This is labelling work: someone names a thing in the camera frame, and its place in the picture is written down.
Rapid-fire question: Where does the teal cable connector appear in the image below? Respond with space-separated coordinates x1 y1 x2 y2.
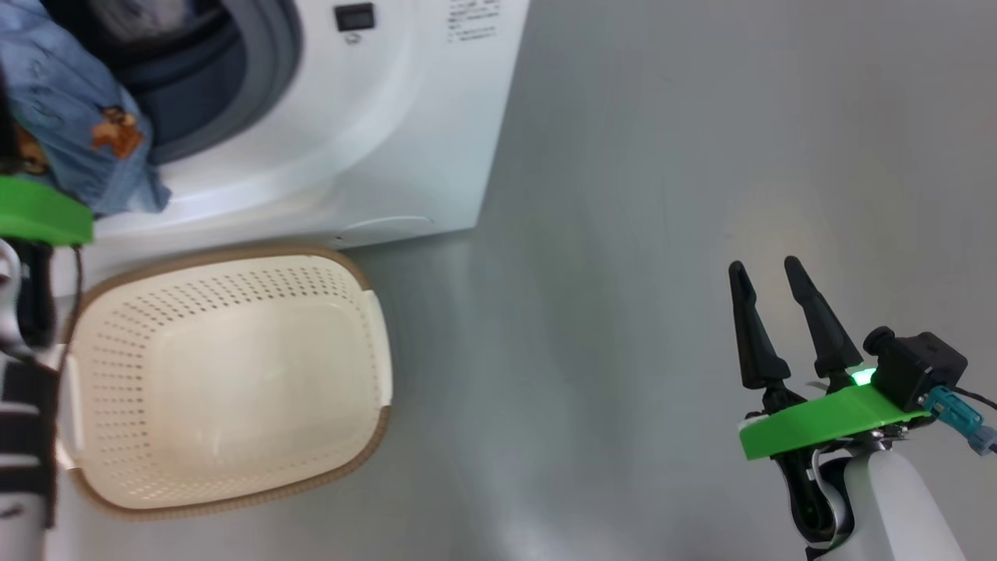
919 386 997 457

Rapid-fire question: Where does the grey-blue rubber door gasket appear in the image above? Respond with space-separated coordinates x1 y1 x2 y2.
117 0 305 166

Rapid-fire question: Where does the blue cartoon print garment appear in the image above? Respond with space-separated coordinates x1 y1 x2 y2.
0 0 172 217

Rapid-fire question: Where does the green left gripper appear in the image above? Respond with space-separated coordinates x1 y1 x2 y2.
0 175 94 246

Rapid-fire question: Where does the round white filter cover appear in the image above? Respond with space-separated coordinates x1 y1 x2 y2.
339 216 435 236

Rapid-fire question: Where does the black door latch socket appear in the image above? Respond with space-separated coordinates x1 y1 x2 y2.
333 3 376 34

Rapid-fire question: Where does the white front-load washing machine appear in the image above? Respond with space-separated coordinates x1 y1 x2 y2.
0 0 532 289

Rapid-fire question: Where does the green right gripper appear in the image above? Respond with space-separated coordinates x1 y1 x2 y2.
728 256 932 460

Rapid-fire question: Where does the cream perforated laundry basket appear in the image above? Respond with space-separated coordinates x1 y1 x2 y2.
55 245 394 520

